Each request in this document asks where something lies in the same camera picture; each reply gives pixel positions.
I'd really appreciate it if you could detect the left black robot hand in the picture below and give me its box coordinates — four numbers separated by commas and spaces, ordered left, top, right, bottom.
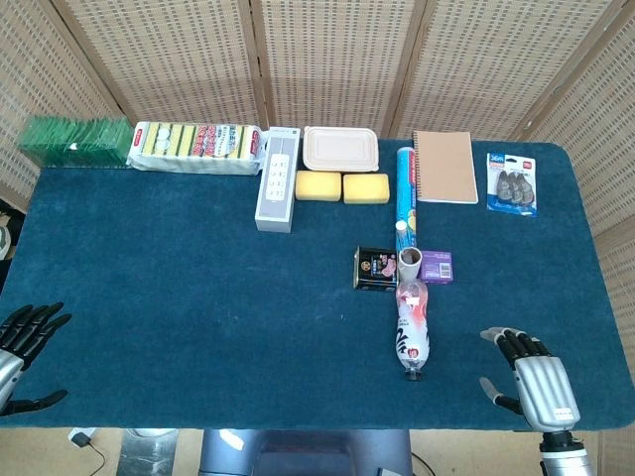
0, 300, 73, 417

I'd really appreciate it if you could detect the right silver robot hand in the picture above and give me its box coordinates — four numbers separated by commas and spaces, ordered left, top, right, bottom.
478, 325, 581, 433

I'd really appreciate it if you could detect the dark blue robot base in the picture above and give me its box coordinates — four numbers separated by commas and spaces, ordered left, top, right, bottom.
197, 428, 414, 476

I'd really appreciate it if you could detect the white power adapter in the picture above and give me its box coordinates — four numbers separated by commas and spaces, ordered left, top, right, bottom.
68, 429, 98, 450

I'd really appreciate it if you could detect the plastic bottle pink white label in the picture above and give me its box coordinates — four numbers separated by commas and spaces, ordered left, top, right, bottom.
394, 280, 432, 383

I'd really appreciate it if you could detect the small purple box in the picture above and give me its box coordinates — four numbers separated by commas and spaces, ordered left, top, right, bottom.
417, 249, 455, 285

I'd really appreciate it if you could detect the white paper roll cardboard core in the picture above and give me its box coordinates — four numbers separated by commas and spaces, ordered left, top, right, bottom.
398, 246, 424, 285

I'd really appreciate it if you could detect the blue carpet table mat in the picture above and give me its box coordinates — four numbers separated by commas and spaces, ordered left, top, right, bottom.
0, 141, 635, 431

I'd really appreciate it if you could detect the green scouring pad pack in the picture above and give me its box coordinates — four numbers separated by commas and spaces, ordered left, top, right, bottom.
18, 116, 133, 169

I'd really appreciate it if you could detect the blue correction tape blister pack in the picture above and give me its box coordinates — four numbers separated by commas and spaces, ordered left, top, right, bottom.
484, 151, 540, 218

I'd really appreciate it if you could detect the black luncheon meat can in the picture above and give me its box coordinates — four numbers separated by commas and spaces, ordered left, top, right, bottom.
352, 246, 399, 293

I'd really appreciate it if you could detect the kraft spiral notebook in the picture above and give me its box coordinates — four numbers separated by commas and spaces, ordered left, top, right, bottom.
412, 129, 480, 205

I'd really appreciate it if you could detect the blue cling film roll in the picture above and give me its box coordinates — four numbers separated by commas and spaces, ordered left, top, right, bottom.
395, 146, 421, 254

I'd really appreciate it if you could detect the yellow sponge multipack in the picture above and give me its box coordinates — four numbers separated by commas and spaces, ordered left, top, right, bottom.
126, 121, 267, 177

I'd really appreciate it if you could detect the yellow sponge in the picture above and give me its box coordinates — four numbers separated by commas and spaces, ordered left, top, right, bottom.
295, 171, 342, 202
342, 173, 391, 205

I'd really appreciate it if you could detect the white power strip box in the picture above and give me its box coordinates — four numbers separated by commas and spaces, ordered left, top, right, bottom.
254, 126, 303, 234

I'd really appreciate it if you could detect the beige lidded food container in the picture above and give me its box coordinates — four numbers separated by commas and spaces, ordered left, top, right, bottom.
303, 125, 381, 174

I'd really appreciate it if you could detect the woven bamboo folding screen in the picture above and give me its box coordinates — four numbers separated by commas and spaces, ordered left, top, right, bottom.
0, 0, 635, 437

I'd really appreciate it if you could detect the black floor cable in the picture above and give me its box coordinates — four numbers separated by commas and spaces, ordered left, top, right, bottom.
86, 440, 108, 476

